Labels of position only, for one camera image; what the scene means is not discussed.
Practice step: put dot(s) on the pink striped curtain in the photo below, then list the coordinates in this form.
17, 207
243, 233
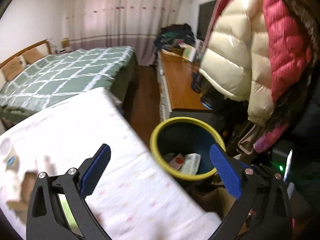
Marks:
92, 24

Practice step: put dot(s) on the left brown pillow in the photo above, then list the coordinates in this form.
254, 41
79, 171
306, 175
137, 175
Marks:
12, 69

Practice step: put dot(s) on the white floral tablecloth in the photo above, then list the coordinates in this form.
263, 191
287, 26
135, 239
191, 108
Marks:
77, 170

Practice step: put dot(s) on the white bubble wrap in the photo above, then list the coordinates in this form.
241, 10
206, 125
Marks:
191, 164

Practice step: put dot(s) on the bed with green plaid duvet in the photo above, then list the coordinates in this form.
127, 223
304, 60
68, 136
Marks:
55, 78

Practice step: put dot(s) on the pink milk carton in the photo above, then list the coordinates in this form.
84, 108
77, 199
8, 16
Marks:
177, 162

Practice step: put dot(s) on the tissue box on far nightstand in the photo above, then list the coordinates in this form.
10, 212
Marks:
65, 43

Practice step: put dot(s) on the right brown pillow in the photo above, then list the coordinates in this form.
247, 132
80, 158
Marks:
33, 55

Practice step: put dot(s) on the yellow rim trash bin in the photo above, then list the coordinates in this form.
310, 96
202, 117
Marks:
184, 135

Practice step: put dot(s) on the wooden headboard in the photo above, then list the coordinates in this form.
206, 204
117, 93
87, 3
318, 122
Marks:
36, 45

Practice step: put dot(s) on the brown pillow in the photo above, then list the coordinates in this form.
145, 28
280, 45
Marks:
33, 55
12, 69

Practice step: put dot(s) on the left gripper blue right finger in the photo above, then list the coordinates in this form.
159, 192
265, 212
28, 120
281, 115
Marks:
229, 169

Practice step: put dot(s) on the wooden desk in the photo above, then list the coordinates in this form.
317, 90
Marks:
177, 98

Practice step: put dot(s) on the pink floral garment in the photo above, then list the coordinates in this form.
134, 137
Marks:
258, 140

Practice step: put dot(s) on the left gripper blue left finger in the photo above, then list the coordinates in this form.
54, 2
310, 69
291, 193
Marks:
91, 170

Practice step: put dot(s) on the black television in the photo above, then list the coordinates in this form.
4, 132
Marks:
204, 17

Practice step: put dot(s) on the cream puffer jacket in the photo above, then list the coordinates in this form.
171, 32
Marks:
236, 61

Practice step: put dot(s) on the red dotted jacket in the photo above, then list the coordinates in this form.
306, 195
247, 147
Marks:
289, 46

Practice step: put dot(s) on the dark clothes pile on desk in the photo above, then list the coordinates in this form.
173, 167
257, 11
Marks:
171, 36

